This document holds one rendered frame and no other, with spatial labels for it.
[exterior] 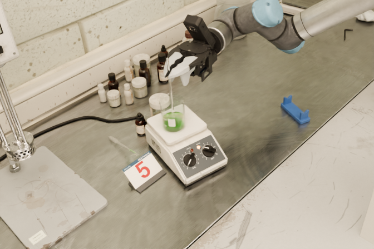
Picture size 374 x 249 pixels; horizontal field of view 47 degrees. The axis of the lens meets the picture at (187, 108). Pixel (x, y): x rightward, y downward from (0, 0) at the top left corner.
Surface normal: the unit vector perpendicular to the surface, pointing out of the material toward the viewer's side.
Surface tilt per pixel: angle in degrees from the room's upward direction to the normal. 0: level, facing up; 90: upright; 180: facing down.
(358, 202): 0
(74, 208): 0
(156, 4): 90
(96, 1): 90
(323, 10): 61
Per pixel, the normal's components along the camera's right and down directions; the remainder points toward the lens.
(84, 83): 0.71, 0.40
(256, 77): -0.05, -0.79
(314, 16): -0.62, 0.06
